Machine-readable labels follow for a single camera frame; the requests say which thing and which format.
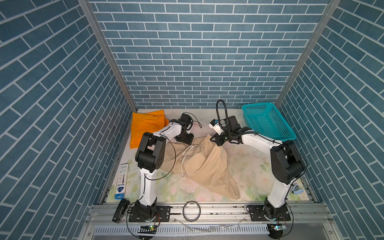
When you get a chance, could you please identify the orange shorts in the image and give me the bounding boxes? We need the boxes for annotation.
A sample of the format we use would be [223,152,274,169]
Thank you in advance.
[130,110,169,149]

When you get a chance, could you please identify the beige shorts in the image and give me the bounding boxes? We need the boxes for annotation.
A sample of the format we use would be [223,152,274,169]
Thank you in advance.
[157,135,241,202]

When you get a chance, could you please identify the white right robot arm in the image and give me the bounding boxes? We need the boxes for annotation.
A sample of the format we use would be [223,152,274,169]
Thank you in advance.
[209,123,307,215]

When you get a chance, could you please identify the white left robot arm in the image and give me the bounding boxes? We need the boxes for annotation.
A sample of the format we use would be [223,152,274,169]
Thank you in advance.
[135,113,194,207]

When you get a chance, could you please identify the teal plastic basket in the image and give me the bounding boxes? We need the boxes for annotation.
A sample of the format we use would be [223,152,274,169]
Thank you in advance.
[242,103,297,142]

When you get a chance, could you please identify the small blue white clip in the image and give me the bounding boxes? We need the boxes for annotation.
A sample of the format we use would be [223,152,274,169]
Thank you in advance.
[291,184,304,195]

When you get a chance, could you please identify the small white blue box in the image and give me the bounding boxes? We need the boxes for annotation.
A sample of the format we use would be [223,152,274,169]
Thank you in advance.
[115,163,129,200]

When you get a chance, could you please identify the black device beside left base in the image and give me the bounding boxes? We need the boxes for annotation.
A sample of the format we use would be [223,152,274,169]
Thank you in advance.
[112,199,130,223]

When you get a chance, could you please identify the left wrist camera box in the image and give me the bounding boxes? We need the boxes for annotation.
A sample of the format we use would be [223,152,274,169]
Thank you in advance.
[179,113,193,131]

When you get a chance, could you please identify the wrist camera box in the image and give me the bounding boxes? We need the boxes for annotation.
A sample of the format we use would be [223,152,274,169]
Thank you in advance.
[209,116,241,135]
[179,113,193,131]

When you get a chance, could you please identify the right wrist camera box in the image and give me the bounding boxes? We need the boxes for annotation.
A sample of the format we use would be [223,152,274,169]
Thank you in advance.
[209,116,241,135]

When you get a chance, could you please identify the black right arm cable loop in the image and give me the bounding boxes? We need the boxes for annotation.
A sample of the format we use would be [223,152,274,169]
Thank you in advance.
[215,99,230,133]

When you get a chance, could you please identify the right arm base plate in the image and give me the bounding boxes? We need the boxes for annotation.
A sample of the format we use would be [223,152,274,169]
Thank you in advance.
[246,205,291,222]

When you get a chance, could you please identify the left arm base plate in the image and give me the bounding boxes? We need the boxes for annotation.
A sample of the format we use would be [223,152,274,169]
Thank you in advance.
[128,205,171,223]

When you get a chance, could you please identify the coiled black cable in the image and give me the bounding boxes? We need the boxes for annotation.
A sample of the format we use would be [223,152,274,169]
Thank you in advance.
[182,200,202,223]

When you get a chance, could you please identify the aluminium front rail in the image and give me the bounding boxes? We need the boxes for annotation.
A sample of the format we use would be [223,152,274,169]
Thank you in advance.
[80,202,342,240]

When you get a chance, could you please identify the left aluminium corner post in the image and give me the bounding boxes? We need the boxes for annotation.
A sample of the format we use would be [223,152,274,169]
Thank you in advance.
[78,0,138,113]

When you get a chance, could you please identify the aluminium corner post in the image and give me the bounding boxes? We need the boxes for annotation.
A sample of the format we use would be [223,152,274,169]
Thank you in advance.
[275,0,341,108]
[78,0,138,113]

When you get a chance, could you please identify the right aluminium corner post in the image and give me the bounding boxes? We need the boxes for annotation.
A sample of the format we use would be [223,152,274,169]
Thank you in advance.
[275,0,341,108]

